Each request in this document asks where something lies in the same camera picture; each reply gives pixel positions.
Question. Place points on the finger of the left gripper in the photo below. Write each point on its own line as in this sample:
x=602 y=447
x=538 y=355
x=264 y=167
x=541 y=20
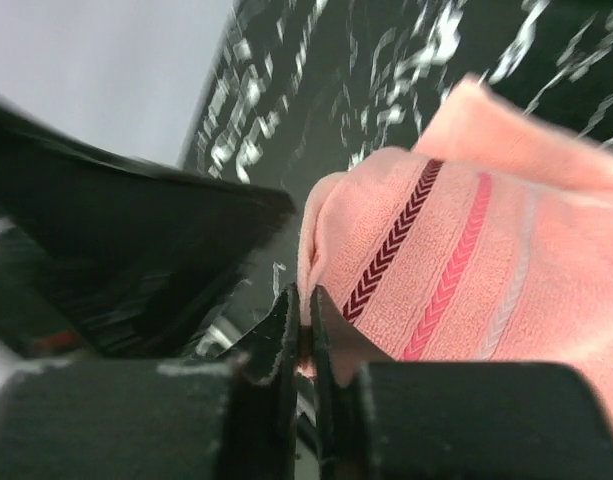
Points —
x=125 y=257

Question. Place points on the pink towel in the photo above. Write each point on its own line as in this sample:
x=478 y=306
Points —
x=492 y=239

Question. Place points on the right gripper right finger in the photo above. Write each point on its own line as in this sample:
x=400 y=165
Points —
x=381 y=419

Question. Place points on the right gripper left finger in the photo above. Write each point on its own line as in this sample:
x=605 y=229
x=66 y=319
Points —
x=229 y=418

